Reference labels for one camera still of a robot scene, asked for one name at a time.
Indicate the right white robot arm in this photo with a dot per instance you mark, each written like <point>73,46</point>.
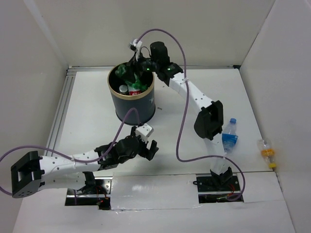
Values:
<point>210,119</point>

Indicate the clear bottle red label white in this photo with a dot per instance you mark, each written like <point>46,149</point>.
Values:
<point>134,92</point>

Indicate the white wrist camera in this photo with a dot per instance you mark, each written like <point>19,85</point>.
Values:
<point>135,45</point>
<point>144,132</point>

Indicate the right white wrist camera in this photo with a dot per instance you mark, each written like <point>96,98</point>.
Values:
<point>135,45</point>

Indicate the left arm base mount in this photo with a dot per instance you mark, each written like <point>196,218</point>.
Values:
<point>94,192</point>

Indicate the green bottle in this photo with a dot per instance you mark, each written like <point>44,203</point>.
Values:
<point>137,84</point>
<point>121,71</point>

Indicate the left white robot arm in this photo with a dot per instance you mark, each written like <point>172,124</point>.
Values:
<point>33,173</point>

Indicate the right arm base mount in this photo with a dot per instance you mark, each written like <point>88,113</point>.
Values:
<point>209,193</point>

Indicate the clear bottle blue label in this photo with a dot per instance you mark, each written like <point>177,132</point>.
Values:
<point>229,136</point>

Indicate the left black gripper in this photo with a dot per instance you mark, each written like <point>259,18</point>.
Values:
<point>148,154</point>

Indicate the dark blue round bin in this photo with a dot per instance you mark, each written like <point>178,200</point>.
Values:
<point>144,102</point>

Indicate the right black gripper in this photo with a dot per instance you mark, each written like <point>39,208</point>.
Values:
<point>133,64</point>

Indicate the aluminium frame rail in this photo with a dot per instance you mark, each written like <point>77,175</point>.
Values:
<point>86,119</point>

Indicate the small bottle red cap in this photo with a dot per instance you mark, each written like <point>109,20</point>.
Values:
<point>123,90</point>

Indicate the clear bottle yellow cap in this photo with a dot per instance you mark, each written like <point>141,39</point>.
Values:
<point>267,152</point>

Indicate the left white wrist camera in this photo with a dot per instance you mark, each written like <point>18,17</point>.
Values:
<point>144,132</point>

